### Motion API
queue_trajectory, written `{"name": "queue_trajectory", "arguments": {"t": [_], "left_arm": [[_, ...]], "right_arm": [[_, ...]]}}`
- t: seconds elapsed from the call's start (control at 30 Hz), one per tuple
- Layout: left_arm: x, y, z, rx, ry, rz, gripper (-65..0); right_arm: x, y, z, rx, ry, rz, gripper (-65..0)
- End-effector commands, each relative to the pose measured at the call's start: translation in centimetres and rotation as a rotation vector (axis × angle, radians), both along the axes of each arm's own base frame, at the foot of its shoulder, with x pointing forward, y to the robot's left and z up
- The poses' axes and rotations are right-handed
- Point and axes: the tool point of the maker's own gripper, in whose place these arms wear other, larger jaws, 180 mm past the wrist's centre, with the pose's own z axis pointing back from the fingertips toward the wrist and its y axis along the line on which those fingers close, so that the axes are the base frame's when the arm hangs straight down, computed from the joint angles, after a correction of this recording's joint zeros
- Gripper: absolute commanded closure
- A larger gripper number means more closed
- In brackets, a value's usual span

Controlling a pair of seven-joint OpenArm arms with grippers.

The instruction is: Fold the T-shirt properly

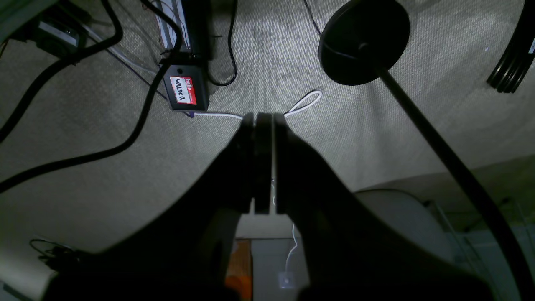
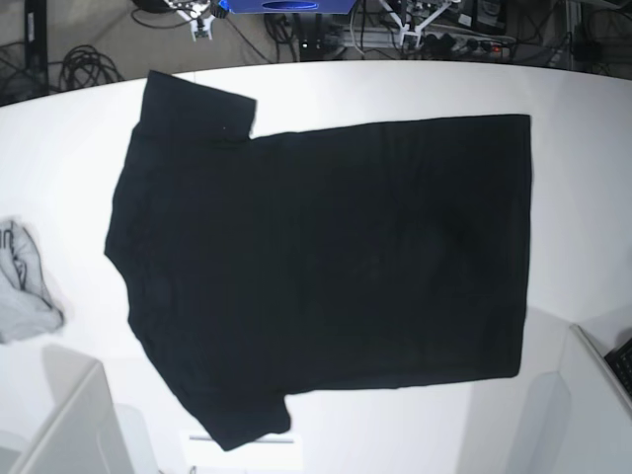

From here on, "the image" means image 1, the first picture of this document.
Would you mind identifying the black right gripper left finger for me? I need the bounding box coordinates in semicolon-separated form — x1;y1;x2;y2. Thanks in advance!
42;112;256;301

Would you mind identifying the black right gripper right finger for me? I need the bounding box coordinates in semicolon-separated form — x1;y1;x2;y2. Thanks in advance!
273;114;494;301

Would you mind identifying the black box with name sticker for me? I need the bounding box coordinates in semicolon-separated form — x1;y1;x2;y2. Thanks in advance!
163;64;209;112

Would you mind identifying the black round stand base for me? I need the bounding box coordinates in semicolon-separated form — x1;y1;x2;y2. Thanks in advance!
318;0;410;86

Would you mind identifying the black stand pole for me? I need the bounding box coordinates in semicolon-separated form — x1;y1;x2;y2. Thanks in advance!
373;67;535;301

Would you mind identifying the black power adapter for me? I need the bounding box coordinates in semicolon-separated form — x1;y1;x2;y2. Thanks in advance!
24;15;87;59

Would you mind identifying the thin white cable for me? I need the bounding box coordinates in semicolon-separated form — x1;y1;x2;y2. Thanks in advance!
190;90;322;120

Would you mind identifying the aluminium rail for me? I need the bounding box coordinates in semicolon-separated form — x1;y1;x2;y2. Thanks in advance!
155;0;191;50

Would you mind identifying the thick black cable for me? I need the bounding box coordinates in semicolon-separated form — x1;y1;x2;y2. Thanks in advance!
0;0;184;193

